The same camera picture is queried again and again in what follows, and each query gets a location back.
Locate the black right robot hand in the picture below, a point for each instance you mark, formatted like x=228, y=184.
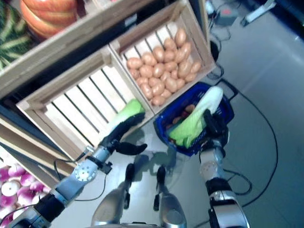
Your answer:
x=215, y=126

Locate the blue plastic shopping basket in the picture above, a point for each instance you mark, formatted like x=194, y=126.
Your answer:
x=161, y=128

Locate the large wooden crate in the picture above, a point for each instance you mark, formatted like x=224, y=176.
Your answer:
x=47, y=58

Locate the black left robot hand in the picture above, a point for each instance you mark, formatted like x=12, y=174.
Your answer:
x=123, y=131

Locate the black round floor device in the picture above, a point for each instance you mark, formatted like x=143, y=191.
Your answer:
x=215, y=50

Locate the green white napa cabbage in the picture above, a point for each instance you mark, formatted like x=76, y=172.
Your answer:
x=133, y=107
x=204, y=104

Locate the wooden display shelf frame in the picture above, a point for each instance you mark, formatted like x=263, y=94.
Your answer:
x=35, y=147

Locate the purple white turnip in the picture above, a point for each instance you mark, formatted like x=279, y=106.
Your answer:
x=9, y=190
x=36, y=186
x=15, y=169
x=26, y=179

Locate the green striped pumpkin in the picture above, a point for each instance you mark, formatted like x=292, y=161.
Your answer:
x=12, y=40

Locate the silver robot legs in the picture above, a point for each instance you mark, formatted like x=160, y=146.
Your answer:
x=171, y=211
x=111, y=209

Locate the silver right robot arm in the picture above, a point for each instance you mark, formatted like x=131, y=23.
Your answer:
x=211, y=171

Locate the white power adapter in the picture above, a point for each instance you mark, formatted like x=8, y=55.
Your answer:
x=209, y=7

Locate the small orange pumpkin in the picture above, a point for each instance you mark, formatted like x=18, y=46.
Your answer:
x=47, y=16

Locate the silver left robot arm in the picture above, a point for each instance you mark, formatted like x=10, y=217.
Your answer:
x=80, y=175

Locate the grey box with red button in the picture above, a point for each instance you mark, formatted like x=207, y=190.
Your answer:
x=226, y=16

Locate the white desk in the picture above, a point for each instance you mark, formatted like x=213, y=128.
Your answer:
x=256, y=13

